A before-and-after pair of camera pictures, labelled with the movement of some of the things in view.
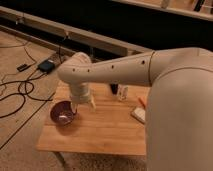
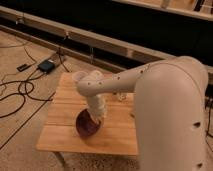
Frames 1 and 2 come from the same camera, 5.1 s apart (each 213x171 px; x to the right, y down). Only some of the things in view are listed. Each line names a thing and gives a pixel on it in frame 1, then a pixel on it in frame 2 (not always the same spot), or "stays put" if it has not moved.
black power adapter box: [46, 66] stays put
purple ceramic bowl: [62, 113] to [86, 125]
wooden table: [109, 128] stays put
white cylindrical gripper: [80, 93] to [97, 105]
